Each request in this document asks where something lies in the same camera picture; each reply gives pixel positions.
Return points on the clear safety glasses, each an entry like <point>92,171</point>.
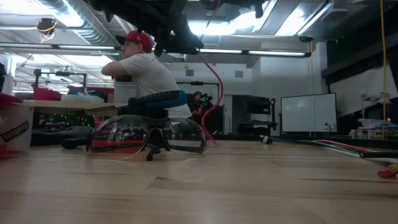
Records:
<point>155,140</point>

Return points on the grey black work glove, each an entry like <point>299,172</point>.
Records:
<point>62,133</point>

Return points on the long fluorescent light fixture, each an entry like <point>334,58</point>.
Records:
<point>273,53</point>

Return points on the black shelf cabinet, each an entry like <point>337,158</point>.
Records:
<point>255,109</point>

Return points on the black camera gantry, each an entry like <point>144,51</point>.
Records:
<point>60,73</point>
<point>197,83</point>

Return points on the white bucket with label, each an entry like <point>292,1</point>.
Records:
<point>15,124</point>

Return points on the grey wall vent grille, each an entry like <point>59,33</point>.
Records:
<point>238,74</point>
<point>189,72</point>

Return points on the clear plastic storage container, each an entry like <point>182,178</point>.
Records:
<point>124,93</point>

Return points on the small red bin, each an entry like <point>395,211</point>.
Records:
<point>46,94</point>

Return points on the person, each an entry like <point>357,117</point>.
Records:
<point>149,74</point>
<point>199,107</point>

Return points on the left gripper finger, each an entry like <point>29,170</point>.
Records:
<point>183,26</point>
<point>186,45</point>

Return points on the white whiteboard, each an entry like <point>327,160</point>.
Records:
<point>308,112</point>

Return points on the small red black tool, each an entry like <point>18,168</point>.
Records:
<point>118,146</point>

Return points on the white flat box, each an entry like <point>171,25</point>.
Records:
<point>81,98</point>

